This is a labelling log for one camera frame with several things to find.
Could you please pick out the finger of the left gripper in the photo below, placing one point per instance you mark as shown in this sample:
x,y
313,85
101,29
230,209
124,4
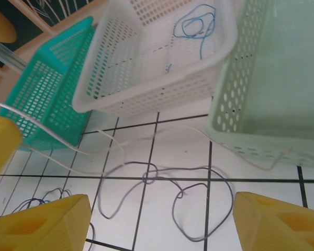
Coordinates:
x,y
2,146

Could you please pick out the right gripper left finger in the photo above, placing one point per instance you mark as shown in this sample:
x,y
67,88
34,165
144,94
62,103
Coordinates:
x,y
36,230

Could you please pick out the aluminium corner post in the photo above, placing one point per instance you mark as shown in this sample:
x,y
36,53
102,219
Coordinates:
x,y
5,56

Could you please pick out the teal plastic basket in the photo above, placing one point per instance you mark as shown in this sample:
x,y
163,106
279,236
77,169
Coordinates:
x,y
42,91

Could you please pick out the white plastic basket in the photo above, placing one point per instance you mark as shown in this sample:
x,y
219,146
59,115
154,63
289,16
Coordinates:
x,y
146,65

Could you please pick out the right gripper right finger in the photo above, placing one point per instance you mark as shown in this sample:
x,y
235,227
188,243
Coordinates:
x,y
282,227

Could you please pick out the light green plastic basket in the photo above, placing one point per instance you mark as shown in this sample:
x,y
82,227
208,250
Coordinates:
x,y
277,78

